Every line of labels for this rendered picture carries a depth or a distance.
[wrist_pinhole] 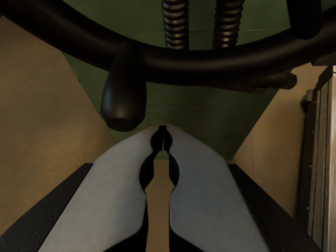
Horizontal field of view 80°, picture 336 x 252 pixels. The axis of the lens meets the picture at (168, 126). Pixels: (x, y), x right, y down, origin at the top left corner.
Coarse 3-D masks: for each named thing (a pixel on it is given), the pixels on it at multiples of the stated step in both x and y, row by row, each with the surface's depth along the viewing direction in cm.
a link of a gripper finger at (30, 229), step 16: (80, 176) 8; (64, 192) 7; (32, 208) 7; (48, 208) 7; (64, 208) 7; (16, 224) 6; (32, 224) 6; (48, 224) 6; (0, 240) 6; (16, 240) 6; (32, 240) 6
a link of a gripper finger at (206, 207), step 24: (168, 144) 11; (192, 144) 10; (192, 168) 8; (216, 168) 8; (192, 192) 7; (216, 192) 7; (240, 192) 7; (192, 216) 6; (216, 216) 6; (240, 216) 6; (192, 240) 6; (216, 240) 6; (240, 240) 6; (264, 240) 6
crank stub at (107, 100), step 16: (128, 48) 12; (112, 64) 12; (128, 64) 11; (112, 80) 11; (128, 80) 11; (144, 80) 12; (112, 96) 10; (128, 96) 10; (144, 96) 11; (112, 112) 10; (128, 112) 10; (144, 112) 11; (112, 128) 11; (128, 128) 11
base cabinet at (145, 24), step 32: (64, 0) 28; (96, 0) 29; (128, 0) 29; (160, 0) 29; (192, 0) 29; (256, 0) 29; (128, 32) 33; (160, 32) 33; (192, 32) 33; (256, 32) 33; (96, 96) 47; (160, 96) 47; (192, 96) 47; (224, 96) 47; (256, 96) 47; (192, 128) 60; (224, 128) 60
